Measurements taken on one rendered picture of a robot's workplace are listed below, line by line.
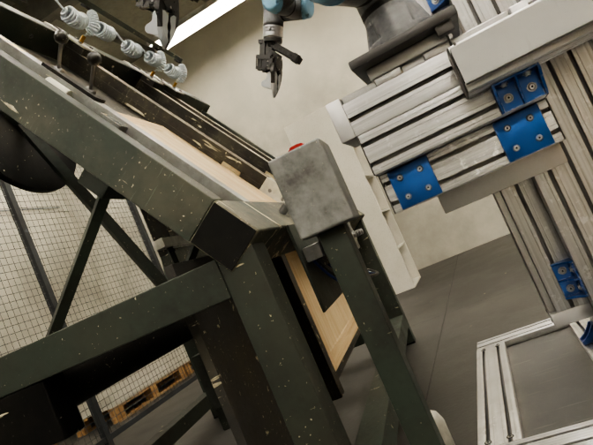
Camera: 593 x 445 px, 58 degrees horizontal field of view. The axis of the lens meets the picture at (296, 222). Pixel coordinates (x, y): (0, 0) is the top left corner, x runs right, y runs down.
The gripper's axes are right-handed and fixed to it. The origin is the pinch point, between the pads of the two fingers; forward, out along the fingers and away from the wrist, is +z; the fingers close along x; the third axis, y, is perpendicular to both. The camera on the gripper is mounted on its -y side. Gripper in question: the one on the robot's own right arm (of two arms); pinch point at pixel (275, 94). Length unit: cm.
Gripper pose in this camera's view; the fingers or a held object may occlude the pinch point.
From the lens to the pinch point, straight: 205.0
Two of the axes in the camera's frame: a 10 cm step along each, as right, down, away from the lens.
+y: -9.5, -0.7, 3.1
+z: -0.4, 10.0, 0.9
